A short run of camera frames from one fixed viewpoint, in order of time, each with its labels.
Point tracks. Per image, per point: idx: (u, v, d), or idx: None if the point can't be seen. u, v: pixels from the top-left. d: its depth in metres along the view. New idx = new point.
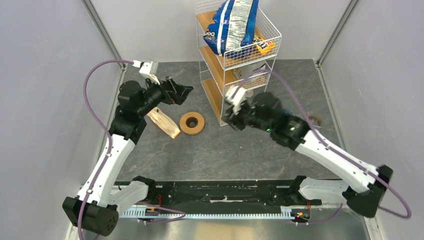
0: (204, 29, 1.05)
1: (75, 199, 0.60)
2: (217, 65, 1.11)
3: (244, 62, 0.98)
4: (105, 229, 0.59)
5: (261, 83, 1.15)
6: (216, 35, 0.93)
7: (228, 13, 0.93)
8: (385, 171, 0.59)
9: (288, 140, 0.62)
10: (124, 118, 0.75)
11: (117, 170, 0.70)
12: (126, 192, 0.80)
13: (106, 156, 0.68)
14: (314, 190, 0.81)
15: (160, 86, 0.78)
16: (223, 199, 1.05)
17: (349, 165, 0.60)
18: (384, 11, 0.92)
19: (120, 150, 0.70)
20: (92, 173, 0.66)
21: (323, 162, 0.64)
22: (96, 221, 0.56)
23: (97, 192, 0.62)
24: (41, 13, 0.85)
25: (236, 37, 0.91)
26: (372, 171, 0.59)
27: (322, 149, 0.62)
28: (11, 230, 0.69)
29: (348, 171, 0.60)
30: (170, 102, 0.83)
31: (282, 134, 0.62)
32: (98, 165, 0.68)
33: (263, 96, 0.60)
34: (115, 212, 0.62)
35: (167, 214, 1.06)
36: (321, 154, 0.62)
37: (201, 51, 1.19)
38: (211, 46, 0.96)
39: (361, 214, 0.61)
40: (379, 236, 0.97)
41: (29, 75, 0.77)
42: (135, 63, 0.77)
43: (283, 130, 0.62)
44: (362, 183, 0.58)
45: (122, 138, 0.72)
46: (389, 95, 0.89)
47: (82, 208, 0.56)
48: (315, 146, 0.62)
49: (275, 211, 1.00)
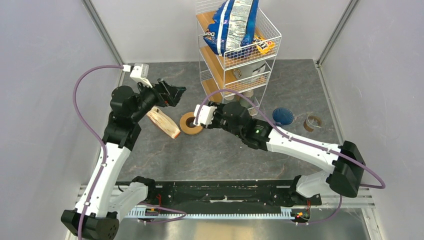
0: (204, 29, 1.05)
1: (73, 212, 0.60)
2: (217, 65, 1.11)
3: (244, 62, 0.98)
4: (106, 239, 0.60)
5: (261, 83, 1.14)
6: (216, 35, 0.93)
7: (228, 13, 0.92)
8: (346, 146, 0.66)
9: (257, 143, 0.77)
10: (117, 124, 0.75)
11: (113, 179, 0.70)
12: (125, 196, 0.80)
13: (101, 167, 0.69)
14: (306, 186, 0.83)
15: (152, 89, 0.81)
16: (223, 199, 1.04)
17: (312, 148, 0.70)
18: (384, 11, 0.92)
19: (115, 159, 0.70)
20: (88, 185, 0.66)
21: (293, 153, 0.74)
22: (96, 232, 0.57)
23: (95, 204, 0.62)
24: (41, 14, 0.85)
25: (236, 37, 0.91)
26: (334, 148, 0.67)
27: (286, 142, 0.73)
28: (11, 230, 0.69)
29: (312, 154, 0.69)
30: (164, 104, 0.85)
31: (251, 138, 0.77)
32: (94, 175, 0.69)
33: (231, 106, 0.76)
34: (115, 220, 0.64)
35: (166, 214, 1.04)
36: (285, 146, 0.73)
37: (201, 51, 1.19)
38: (211, 46, 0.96)
39: (345, 194, 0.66)
40: (379, 236, 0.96)
41: (28, 75, 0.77)
42: (125, 67, 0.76)
43: (252, 134, 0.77)
44: (327, 161, 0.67)
45: (116, 146, 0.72)
46: (389, 95, 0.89)
47: (81, 221, 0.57)
48: (279, 140, 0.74)
49: (274, 211, 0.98)
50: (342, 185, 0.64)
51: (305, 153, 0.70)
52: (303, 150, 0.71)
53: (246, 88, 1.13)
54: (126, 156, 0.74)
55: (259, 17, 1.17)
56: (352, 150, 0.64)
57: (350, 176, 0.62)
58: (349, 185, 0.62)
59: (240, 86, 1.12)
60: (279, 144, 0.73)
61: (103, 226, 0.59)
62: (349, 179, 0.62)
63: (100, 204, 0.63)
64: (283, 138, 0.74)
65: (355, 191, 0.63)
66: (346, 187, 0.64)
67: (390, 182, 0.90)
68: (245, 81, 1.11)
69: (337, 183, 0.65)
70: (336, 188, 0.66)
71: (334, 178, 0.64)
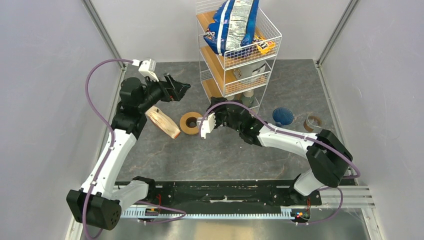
0: (204, 29, 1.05)
1: (79, 191, 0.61)
2: (217, 65, 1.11)
3: (244, 62, 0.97)
4: (108, 223, 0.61)
5: (261, 83, 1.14)
6: (216, 34, 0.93)
7: (228, 13, 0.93)
8: (322, 134, 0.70)
9: (252, 139, 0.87)
10: (124, 114, 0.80)
11: (119, 164, 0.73)
12: (127, 190, 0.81)
13: (109, 149, 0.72)
14: (302, 183, 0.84)
15: (159, 84, 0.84)
16: (223, 199, 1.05)
17: (292, 137, 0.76)
18: (384, 11, 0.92)
19: (122, 143, 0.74)
20: (95, 166, 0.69)
21: (279, 145, 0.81)
22: (101, 213, 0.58)
23: (101, 184, 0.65)
24: (41, 13, 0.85)
25: (236, 37, 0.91)
26: (311, 136, 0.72)
27: (272, 134, 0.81)
28: (11, 231, 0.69)
29: (291, 142, 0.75)
30: (169, 99, 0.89)
31: (247, 134, 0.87)
32: (101, 158, 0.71)
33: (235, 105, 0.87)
34: (118, 206, 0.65)
35: (167, 214, 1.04)
36: (272, 137, 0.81)
37: (201, 51, 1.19)
38: (212, 46, 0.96)
39: (329, 184, 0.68)
40: (380, 236, 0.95)
41: (28, 75, 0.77)
42: (135, 61, 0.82)
43: (248, 131, 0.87)
44: (303, 147, 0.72)
45: (124, 132, 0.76)
46: (389, 95, 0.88)
47: (87, 199, 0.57)
48: (267, 133, 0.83)
49: (274, 211, 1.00)
50: (323, 173, 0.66)
51: (286, 142, 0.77)
52: (286, 139, 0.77)
53: (246, 88, 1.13)
54: (132, 143, 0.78)
55: (259, 17, 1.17)
56: (327, 137, 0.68)
57: (324, 161, 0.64)
58: (325, 170, 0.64)
59: (240, 86, 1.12)
60: (266, 137, 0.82)
61: (107, 208, 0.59)
62: (323, 164, 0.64)
63: (106, 184, 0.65)
64: (270, 131, 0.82)
65: (332, 176, 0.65)
66: (325, 174, 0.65)
67: (390, 182, 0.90)
68: (245, 81, 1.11)
69: (316, 171, 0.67)
70: (318, 175, 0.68)
71: (310, 163, 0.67)
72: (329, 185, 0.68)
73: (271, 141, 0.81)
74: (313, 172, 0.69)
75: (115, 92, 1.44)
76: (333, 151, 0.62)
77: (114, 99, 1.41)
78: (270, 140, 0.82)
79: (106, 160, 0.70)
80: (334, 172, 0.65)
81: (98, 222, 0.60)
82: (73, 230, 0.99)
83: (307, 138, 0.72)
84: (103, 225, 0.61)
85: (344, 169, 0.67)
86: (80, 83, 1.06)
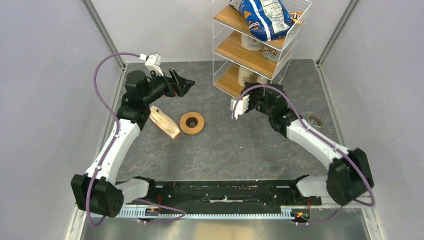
0: (237, 28, 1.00)
1: (83, 176, 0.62)
2: (253, 61, 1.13)
3: (288, 41, 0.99)
4: (111, 211, 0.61)
5: (287, 56, 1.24)
6: (260, 23, 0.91)
7: (257, 3, 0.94)
8: (356, 152, 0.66)
9: (280, 126, 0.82)
10: (129, 106, 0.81)
11: (122, 152, 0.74)
12: (127, 184, 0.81)
13: (114, 137, 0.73)
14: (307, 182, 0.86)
15: (164, 78, 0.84)
16: (223, 199, 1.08)
17: (322, 143, 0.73)
18: (384, 11, 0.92)
19: (127, 132, 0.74)
20: (100, 152, 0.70)
21: (305, 144, 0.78)
22: (104, 197, 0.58)
23: (105, 169, 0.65)
24: (41, 14, 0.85)
25: (277, 19, 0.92)
26: (342, 149, 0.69)
27: (303, 131, 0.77)
28: (10, 231, 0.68)
29: (319, 148, 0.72)
30: (172, 95, 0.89)
31: (277, 120, 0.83)
32: (106, 144, 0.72)
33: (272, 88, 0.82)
34: (120, 194, 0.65)
35: (168, 214, 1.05)
36: (302, 134, 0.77)
37: (230, 57, 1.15)
38: (258, 36, 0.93)
39: (337, 200, 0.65)
40: (380, 236, 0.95)
41: (28, 76, 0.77)
42: (141, 55, 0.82)
43: (279, 118, 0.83)
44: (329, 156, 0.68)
45: (129, 122, 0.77)
46: (389, 95, 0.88)
47: (91, 183, 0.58)
48: (297, 128, 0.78)
49: (274, 211, 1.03)
50: (337, 187, 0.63)
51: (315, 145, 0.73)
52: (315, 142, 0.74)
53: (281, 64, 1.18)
54: (136, 134, 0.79)
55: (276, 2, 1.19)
56: (358, 156, 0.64)
57: (345, 176, 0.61)
58: (339, 187, 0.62)
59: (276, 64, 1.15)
60: (296, 132, 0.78)
61: (111, 193, 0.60)
62: (342, 179, 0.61)
63: (110, 170, 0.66)
64: (301, 128, 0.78)
65: (344, 195, 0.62)
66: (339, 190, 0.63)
67: (390, 182, 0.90)
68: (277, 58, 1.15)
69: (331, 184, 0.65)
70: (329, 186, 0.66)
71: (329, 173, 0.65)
72: (338, 202, 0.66)
73: (299, 137, 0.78)
74: (328, 184, 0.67)
75: (116, 92, 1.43)
76: (357, 170, 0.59)
77: (114, 99, 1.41)
78: (298, 136, 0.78)
79: (110, 147, 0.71)
80: (349, 193, 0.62)
81: (101, 209, 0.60)
82: (74, 230, 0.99)
83: (337, 148, 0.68)
84: (106, 212, 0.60)
85: (359, 193, 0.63)
86: (79, 83, 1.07)
